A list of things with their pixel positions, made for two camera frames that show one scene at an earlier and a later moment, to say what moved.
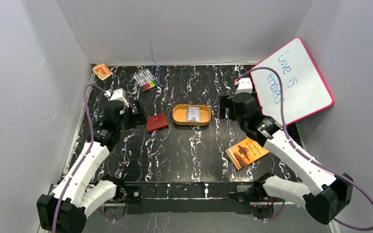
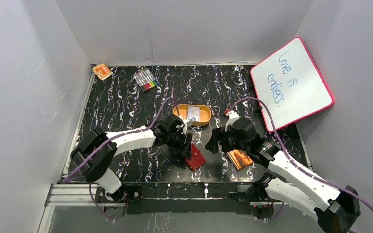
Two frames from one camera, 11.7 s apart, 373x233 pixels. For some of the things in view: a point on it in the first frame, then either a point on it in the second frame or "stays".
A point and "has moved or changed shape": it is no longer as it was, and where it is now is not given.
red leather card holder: [156, 122] has moved or changed shape
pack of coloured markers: [145, 80] stays
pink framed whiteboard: [304, 91] stays
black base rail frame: [183, 198] stays
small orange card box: [102, 71] stays
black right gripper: [225, 102] → [219, 134]
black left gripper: [135, 112] → [180, 144]
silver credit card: [193, 114] stays
